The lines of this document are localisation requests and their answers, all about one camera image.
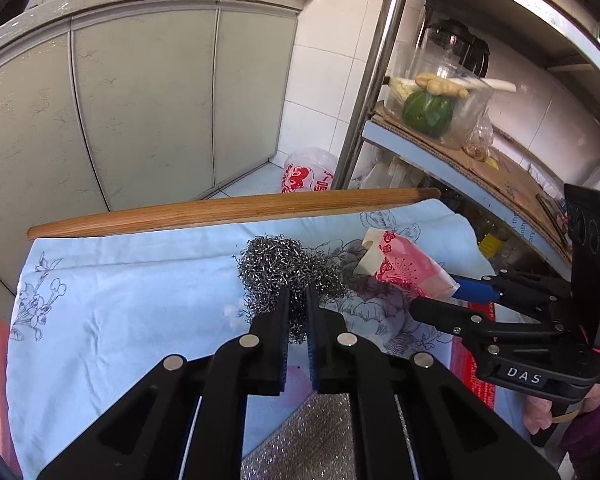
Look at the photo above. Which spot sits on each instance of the grey kitchen cabinet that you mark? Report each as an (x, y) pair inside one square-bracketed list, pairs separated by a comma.
[(130, 100)]

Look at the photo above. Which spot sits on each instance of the red printed plastic bag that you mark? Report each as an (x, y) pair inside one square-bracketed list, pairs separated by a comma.
[(307, 172)]

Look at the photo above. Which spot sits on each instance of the white scallion stalk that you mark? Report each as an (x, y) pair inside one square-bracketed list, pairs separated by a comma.
[(485, 84)]

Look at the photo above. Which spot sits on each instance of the green squash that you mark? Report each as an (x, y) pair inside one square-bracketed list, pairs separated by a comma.
[(427, 112)]

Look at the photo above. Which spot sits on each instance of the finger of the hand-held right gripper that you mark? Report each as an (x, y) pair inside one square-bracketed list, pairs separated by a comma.
[(472, 290), (445, 312)]

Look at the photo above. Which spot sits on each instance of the person's purple clothing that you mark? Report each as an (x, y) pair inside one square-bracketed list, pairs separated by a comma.
[(595, 435)]

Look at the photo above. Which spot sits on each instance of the yellow label oil bottle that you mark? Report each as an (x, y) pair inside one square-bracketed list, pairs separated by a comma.
[(490, 246)]

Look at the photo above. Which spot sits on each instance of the red cardboard box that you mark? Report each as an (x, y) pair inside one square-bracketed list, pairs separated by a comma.
[(467, 385)]

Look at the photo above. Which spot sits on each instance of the metal shelf rack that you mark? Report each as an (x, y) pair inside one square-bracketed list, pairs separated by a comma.
[(375, 60)]

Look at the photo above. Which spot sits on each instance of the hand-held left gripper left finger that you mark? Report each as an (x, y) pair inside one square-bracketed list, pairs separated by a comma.
[(281, 340)]

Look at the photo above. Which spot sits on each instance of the steel wool ball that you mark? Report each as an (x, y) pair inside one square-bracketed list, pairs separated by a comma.
[(290, 275)]

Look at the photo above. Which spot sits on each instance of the cream printed paper bag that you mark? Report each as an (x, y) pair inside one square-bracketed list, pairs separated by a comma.
[(405, 270)]

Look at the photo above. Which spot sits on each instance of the clear plastic container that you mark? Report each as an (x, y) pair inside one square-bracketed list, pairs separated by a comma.
[(430, 105)]

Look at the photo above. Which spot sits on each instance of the cardboard sheet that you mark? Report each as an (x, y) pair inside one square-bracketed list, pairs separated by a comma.
[(480, 165)]

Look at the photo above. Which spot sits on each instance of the small bag of spices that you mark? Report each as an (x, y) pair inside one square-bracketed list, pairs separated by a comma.
[(478, 140)]

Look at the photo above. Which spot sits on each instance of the wooden rolling pin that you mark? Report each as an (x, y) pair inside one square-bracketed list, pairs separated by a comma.
[(205, 212)]

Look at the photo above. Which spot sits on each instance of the light blue floral tablecloth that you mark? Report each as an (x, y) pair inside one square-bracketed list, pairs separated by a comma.
[(130, 300)]

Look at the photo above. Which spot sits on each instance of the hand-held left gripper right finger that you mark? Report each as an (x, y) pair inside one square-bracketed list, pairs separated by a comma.
[(313, 340)]

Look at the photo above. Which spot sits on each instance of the person's right hand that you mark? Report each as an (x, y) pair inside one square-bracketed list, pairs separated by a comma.
[(536, 412)]

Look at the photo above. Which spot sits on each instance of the ginger root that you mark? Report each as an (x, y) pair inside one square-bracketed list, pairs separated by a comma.
[(440, 85)]

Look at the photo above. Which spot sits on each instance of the silver scouring cloth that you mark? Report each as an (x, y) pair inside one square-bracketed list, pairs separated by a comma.
[(300, 435)]

